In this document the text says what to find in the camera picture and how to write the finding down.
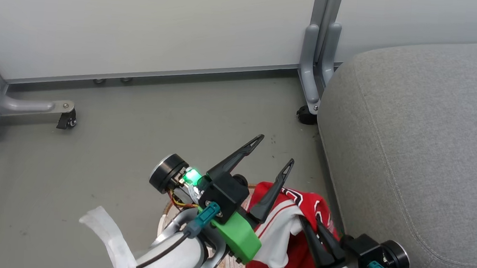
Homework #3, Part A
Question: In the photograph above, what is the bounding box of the black white-banded right gripper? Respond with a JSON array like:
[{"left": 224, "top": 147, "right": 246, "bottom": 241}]
[{"left": 295, "top": 215, "right": 414, "bottom": 268}]

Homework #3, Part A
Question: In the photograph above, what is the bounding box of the white partition panel behind sofa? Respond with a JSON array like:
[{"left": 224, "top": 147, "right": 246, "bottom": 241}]
[{"left": 333, "top": 0, "right": 477, "bottom": 76}]

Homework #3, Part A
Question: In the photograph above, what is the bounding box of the wide white partition panel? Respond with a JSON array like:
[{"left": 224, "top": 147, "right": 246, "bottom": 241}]
[{"left": 0, "top": 0, "right": 317, "bottom": 108}]

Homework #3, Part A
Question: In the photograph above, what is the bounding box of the grey partition post foot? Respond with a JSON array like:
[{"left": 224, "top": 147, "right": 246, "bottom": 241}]
[{"left": 294, "top": 0, "right": 345, "bottom": 117}]

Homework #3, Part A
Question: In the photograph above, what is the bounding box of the black caster with silver fork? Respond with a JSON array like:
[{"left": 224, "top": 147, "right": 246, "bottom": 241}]
[{"left": 56, "top": 108, "right": 79, "bottom": 131}]

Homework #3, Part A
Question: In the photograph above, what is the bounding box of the white tape strip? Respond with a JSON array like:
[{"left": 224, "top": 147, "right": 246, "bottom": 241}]
[{"left": 76, "top": 204, "right": 148, "bottom": 268}]

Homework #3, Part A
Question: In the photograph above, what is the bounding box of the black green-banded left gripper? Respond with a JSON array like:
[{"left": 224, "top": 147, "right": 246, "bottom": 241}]
[{"left": 143, "top": 126, "right": 297, "bottom": 268}]

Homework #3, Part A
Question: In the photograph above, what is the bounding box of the grey curved partition foot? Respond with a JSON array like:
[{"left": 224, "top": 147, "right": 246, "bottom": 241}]
[{"left": 0, "top": 43, "right": 79, "bottom": 122}]

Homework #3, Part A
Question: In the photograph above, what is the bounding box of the round laundry basket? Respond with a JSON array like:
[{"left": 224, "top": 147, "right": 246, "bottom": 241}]
[{"left": 154, "top": 177, "right": 257, "bottom": 268}]

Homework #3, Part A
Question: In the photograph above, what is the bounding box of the round black caster wheel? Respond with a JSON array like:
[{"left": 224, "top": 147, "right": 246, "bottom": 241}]
[{"left": 295, "top": 104, "right": 320, "bottom": 126}]

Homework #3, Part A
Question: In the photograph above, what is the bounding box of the red white jersey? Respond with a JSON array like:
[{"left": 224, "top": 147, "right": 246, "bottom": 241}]
[{"left": 238, "top": 180, "right": 346, "bottom": 268}]

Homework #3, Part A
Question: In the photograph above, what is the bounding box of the grey fabric sofa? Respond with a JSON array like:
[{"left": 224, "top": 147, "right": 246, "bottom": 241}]
[{"left": 305, "top": 27, "right": 477, "bottom": 268}]

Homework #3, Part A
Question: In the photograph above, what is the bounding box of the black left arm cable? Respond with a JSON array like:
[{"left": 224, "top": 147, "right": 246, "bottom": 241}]
[{"left": 136, "top": 196, "right": 222, "bottom": 268}]

